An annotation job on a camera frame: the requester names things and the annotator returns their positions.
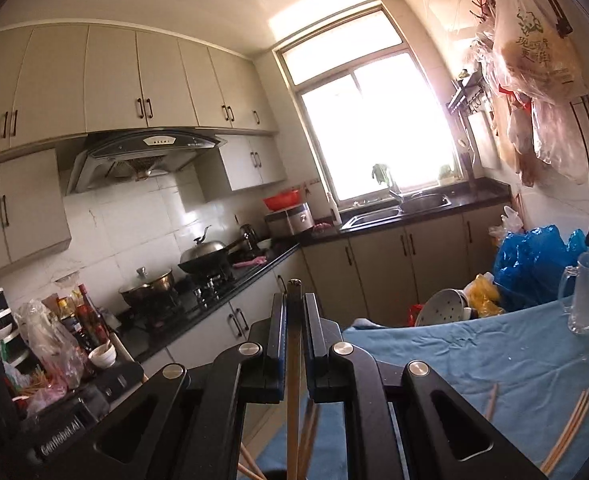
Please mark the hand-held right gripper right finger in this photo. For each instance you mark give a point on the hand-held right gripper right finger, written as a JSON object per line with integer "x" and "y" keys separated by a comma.
{"x": 312, "y": 325}

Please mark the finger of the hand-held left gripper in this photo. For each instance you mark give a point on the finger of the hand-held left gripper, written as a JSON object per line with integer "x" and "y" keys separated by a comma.
{"x": 119, "y": 382}

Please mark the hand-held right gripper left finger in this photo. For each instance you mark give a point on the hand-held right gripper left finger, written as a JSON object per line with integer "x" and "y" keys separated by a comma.
{"x": 278, "y": 325}

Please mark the thin wooden chopstick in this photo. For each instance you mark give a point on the thin wooden chopstick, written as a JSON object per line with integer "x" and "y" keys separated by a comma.
{"x": 570, "y": 432}
{"x": 564, "y": 435}
{"x": 576, "y": 427}

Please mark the white mortar bowl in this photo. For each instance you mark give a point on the white mortar bowl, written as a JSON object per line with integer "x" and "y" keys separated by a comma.
{"x": 102, "y": 357}

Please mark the pink cloth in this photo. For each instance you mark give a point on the pink cloth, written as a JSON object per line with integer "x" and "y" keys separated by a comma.
{"x": 249, "y": 261}
{"x": 322, "y": 228}

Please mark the black kitchen countertop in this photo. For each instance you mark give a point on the black kitchen countertop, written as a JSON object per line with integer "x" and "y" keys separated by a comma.
{"x": 284, "y": 255}

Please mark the group of sauce bottles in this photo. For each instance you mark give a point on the group of sauce bottles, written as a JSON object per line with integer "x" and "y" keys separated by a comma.
{"x": 87, "y": 320}

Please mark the clear plastic bag of groceries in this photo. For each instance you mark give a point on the clear plastic bag of groceries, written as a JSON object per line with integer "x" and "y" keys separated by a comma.
{"x": 49, "y": 345}

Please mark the black gas stove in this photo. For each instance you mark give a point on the black gas stove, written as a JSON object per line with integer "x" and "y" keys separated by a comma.
{"x": 199, "y": 287}

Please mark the steel kettle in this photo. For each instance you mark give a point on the steel kettle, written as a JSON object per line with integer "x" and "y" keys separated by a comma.
{"x": 248, "y": 237}

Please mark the beige lower kitchen cabinets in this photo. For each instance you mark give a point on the beige lower kitchen cabinets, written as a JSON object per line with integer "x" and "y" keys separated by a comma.
{"x": 384, "y": 260}

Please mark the beige kitchen cabinets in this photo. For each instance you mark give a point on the beige kitchen cabinets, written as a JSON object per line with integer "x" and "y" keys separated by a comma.
{"x": 114, "y": 80}
{"x": 384, "y": 260}

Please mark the black wok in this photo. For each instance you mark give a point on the black wok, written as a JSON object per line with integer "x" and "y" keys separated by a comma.
{"x": 207, "y": 257}

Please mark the steel cooking pot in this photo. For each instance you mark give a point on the steel cooking pot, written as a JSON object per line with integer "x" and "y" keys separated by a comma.
{"x": 147, "y": 287}

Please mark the steel rice cooker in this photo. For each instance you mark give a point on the steel rice cooker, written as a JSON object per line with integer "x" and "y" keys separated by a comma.
{"x": 292, "y": 222}

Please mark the white bottle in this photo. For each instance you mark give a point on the white bottle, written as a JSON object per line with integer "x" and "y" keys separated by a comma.
{"x": 333, "y": 210}

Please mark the red plastic basin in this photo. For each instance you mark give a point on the red plastic basin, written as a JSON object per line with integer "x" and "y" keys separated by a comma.
{"x": 280, "y": 201}

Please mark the white perforated basin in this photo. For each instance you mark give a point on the white perforated basin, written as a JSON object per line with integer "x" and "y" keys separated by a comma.
{"x": 442, "y": 307}

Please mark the steel kitchen sink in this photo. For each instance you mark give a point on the steel kitchen sink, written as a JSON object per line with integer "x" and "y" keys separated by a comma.
{"x": 394, "y": 212}

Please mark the blue table cloth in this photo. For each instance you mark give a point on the blue table cloth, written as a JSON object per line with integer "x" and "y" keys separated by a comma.
{"x": 449, "y": 360}

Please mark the steel faucet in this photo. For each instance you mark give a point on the steel faucet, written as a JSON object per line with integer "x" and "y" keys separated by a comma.
{"x": 396, "y": 192}

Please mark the yellow plastic bag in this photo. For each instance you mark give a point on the yellow plastic bag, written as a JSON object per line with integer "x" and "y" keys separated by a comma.
{"x": 484, "y": 295}

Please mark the kitchen window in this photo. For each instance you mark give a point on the kitchen window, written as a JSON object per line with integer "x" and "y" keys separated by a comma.
{"x": 369, "y": 135}

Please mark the dark utensil jar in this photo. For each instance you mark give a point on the dark utensil jar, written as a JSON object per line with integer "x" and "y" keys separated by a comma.
{"x": 467, "y": 175}

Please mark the steel range hood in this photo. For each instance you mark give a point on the steel range hood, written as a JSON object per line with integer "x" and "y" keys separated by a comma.
{"x": 144, "y": 155}

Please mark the white plastic bag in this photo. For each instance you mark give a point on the white plastic bag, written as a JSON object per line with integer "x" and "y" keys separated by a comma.
{"x": 506, "y": 222}

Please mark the blue plastic bag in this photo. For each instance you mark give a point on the blue plastic bag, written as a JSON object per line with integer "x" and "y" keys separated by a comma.
{"x": 524, "y": 265}

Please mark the white cutting board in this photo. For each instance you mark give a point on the white cutting board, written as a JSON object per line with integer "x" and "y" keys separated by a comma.
{"x": 481, "y": 140}

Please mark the clear glass mug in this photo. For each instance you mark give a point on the clear glass mug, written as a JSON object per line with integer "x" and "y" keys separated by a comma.
{"x": 586, "y": 295}

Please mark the beige upper kitchen cabinets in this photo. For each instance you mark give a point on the beige upper kitchen cabinets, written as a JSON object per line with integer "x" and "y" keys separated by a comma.
{"x": 114, "y": 80}

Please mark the clear hanging plastic bags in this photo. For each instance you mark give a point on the clear hanging plastic bags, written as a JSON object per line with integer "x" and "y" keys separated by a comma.
{"x": 549, "y": 140}

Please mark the black wall shelf rack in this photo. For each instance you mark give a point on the black wall shelf rack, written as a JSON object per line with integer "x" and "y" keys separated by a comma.
{"x": 467, "y": 92}

